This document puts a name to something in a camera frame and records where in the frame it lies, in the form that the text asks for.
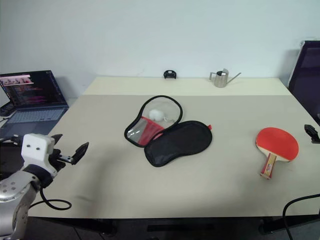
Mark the white ball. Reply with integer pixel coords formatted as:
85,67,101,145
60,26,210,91
148,108,165,123

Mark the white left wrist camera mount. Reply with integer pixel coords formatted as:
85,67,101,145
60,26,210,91
20,133,56,174

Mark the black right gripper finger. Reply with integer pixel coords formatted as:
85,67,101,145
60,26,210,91
304,123,320,144

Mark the black mesh office chair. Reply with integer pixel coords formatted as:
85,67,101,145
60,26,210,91
286,39,320,127

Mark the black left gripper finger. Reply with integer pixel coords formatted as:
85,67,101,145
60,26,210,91
51,133,64,146
70,141,90,166

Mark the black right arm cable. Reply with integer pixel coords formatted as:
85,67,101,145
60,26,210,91
282,192,320,240

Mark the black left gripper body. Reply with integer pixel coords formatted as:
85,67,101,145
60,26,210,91
49,148,76,174

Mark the red table tennis paddle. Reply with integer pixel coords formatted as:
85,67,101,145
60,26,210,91
255,127,300,179

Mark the black device beside laptop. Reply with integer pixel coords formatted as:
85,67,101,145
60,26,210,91
0,103,15,117

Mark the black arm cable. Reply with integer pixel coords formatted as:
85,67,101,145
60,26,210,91
29,186,73,211
282,192,320,240

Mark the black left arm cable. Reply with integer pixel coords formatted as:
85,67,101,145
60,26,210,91
29,186,73,211

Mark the black red paddle case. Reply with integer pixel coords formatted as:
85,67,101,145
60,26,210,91
123,94,214,168

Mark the small black clamp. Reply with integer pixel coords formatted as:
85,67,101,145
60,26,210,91
163,70,179,81

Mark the steel watering can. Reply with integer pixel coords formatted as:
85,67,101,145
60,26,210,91
208,68,242,89

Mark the dark blue open laptop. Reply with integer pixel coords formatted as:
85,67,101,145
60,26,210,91
0,70,70,140

